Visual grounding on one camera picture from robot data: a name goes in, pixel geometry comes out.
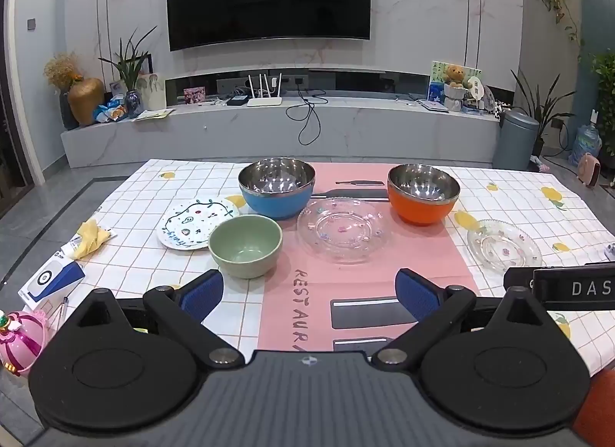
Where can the grey trash bin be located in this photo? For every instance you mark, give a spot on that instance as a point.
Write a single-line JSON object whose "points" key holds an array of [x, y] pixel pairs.
{"points": [[515, 139]]}

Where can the pen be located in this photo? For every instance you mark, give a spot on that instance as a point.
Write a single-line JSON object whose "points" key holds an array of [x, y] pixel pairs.
{"points": [[65, 315]]}

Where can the dried yellow flowers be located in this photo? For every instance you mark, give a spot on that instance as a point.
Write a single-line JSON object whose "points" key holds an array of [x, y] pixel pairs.
{"points": [[61, 71]]}

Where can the white tablet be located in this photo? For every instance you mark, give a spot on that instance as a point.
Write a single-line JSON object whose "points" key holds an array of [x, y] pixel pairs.
{"points": [[432, 105]]}

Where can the yellow papers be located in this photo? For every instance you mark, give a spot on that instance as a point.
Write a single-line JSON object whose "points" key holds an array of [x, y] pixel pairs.
{"points": [[153, 114]]}

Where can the orange stool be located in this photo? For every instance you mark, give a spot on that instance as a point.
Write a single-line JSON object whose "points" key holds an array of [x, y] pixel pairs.
{"points": [[598, 413]]}

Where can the black set-top box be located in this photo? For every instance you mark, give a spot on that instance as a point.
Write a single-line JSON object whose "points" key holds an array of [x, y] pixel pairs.
{"points": [[236, 101]]}

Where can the wall switch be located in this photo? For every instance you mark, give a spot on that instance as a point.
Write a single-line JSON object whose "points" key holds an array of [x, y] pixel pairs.
{"points": [[31, 24]]}

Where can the bushy green plant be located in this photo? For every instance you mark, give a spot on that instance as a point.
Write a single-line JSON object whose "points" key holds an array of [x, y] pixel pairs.
{"points": [[606, 91]]}

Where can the large clear glass plate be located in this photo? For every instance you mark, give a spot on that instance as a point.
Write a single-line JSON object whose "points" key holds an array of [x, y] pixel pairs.
{"points": [[343, 230]]}

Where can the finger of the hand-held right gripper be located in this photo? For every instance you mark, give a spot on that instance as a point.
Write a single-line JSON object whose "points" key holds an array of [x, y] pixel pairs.
{"points": [[518, 277]]}

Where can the dark vase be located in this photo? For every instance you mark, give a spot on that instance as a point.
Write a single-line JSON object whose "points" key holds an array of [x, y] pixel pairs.
{"points": [[67, 113]]}

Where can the pink round toy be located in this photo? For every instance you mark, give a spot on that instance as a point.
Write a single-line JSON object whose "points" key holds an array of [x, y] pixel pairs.
{"points": [[21, 339]]}

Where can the checkered lemon tablecloth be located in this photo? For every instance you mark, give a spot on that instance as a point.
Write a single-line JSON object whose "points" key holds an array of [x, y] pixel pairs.
{"points": [[144, 259]]}

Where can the pink photo card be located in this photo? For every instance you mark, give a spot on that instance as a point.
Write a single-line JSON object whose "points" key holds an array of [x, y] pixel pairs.
{"points": [[194, 94]]}

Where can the white router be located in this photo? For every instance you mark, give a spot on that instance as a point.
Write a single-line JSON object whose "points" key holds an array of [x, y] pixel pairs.
{"points": [[264, 100]]}

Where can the gold vase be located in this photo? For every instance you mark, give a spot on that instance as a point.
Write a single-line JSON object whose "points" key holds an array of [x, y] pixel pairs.
{"points": [[85, 101]]}

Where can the blue snack packets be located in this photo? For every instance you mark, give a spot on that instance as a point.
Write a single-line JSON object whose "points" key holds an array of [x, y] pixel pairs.
{"points": [[109, 109]]}

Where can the orange steel bowl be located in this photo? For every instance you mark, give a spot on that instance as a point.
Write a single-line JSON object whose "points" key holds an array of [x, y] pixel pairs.
{"points": [[423, 199]]}

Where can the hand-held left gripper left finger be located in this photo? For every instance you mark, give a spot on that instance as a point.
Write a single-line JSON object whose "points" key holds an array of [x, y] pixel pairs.
{"points": [[202, 294]]}

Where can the white drawing card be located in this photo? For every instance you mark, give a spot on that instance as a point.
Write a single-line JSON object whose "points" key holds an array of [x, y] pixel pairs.
{"points": [[153, 91]]}

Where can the white painted plate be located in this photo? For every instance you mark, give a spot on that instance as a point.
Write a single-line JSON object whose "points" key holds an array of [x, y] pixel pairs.
{"points": [[196, 223]]}

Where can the pink small fan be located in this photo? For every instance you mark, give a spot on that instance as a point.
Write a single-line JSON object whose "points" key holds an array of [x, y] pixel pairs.
{"points": [[590, 169]]}

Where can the white round hand fan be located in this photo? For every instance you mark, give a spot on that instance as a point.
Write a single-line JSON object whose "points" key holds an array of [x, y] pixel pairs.
{"points": [[474, 86]]}

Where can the blue steel bowl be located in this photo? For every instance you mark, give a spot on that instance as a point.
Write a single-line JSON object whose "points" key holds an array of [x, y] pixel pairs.
{"points": [[277, 192]]}

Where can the yellow cloth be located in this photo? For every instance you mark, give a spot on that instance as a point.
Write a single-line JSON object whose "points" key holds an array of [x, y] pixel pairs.
{"points": [[91, 238]]}

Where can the white tube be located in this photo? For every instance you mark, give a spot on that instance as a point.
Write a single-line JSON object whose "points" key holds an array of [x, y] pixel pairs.
{"points": [[71, 247]]}

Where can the grey marble tv cabinet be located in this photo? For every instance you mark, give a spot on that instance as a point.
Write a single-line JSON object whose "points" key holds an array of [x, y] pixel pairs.
{"points": [[269, 132]]}

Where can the blue water bottle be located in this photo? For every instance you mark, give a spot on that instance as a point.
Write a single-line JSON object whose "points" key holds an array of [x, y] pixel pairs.
{"points": [[586, 144]]}

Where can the tall floor plant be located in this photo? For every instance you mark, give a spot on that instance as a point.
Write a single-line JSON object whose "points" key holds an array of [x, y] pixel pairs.
{"points": [[543, 101]]}

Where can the green bowl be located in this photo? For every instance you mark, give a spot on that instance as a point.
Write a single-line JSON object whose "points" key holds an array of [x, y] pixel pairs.
{"points": [[245, 247]]}

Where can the green leafy plant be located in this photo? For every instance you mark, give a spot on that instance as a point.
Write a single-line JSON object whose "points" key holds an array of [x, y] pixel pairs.
{"points": [[129, 60]]}

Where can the blue glass vase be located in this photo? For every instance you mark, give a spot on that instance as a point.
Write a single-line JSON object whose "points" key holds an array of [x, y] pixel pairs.
{"points": [[133, 103]]}

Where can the pink placemat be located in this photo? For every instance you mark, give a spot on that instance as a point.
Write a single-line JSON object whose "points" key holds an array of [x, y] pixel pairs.
{"points": [[307, 283]]}

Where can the small clear glass plate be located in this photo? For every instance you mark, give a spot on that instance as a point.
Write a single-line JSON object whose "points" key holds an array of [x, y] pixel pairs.
{"points": [[504, 247]]}

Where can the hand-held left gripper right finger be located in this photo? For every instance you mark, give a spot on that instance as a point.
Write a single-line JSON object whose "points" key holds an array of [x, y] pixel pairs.
{"points": [[413, 294]]}

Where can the blue and white box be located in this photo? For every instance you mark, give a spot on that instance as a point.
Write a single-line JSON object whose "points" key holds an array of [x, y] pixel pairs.
{"points": [[50, 281]]}

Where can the green picture card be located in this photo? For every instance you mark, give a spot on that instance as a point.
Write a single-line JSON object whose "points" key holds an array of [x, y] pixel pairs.
{"points": [[437, 81]]}

